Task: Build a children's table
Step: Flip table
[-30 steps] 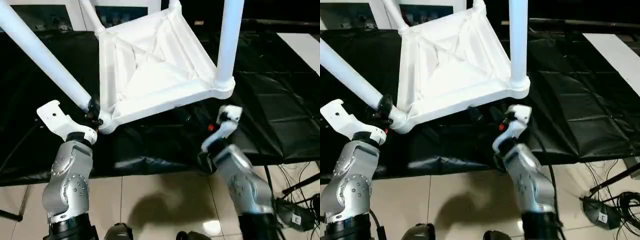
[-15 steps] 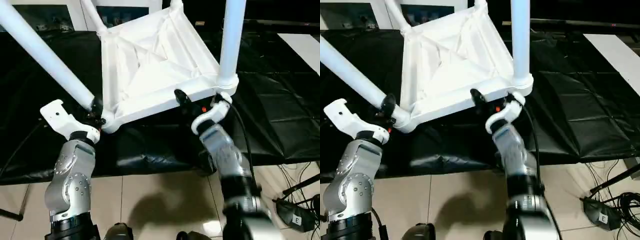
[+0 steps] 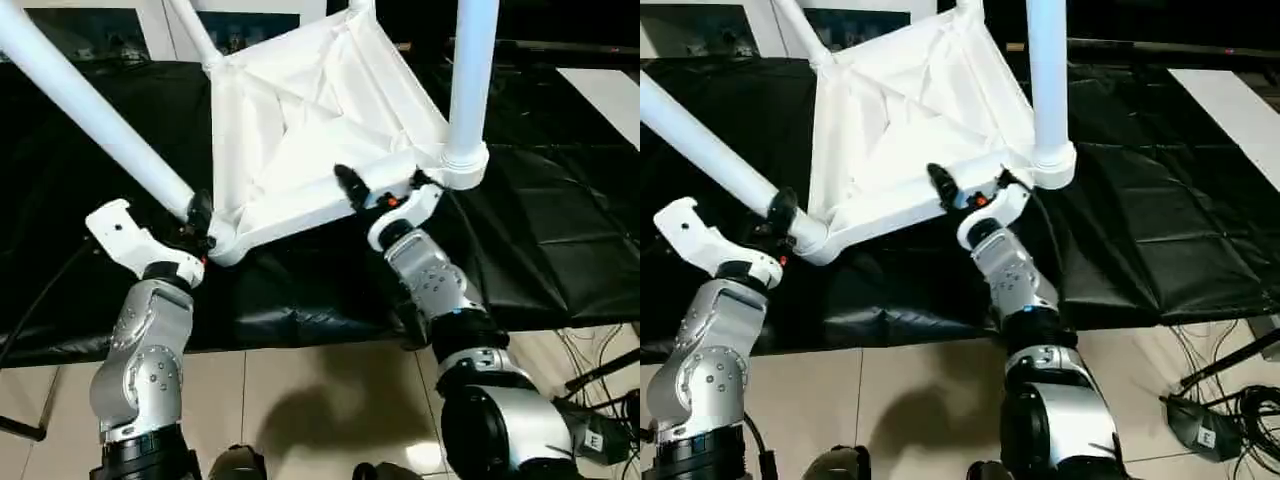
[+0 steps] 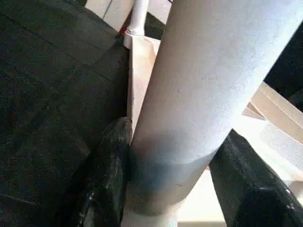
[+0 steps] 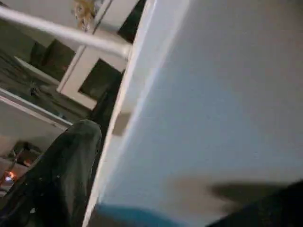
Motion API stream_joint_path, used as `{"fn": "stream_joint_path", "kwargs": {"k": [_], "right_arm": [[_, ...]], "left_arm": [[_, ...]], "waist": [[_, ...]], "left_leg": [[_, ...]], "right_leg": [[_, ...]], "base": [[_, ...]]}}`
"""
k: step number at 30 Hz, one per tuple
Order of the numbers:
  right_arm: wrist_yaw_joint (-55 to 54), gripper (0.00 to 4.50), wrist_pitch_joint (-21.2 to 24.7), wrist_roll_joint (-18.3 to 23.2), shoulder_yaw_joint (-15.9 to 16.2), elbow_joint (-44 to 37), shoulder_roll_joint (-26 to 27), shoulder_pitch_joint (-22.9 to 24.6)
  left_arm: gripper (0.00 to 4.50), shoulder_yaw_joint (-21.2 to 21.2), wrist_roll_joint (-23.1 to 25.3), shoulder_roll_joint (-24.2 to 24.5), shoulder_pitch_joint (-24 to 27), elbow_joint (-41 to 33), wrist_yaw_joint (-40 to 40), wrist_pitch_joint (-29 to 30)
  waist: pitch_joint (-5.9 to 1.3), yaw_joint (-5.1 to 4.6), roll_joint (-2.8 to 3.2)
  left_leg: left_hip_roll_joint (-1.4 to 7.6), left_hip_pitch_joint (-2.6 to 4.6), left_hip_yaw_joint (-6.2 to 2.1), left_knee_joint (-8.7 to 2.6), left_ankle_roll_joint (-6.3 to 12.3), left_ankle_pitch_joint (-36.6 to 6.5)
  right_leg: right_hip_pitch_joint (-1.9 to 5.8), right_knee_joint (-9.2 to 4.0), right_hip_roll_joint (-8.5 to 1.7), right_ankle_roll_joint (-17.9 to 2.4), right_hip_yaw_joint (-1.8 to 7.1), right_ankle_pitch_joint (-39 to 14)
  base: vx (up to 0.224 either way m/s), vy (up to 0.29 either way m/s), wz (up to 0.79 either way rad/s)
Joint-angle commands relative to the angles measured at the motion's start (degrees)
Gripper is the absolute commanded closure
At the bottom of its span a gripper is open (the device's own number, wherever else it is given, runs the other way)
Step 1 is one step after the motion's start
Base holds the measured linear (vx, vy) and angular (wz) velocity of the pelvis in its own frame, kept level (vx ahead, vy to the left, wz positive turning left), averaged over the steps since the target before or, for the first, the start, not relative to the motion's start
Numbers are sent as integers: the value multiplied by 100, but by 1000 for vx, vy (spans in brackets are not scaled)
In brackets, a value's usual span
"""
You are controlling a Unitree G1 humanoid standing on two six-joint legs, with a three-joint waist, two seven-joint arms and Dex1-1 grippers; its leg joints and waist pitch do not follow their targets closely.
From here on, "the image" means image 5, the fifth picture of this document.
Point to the small yellow ornament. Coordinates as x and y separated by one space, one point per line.
85 10

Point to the white plastic table leg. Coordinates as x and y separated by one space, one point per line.
66 32

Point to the white cabinet with glass doors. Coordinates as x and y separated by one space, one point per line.
78 75

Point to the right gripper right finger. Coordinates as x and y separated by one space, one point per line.
274 210

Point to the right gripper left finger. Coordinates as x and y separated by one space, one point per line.
57 179

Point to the white plastic table top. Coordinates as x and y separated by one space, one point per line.
213 94

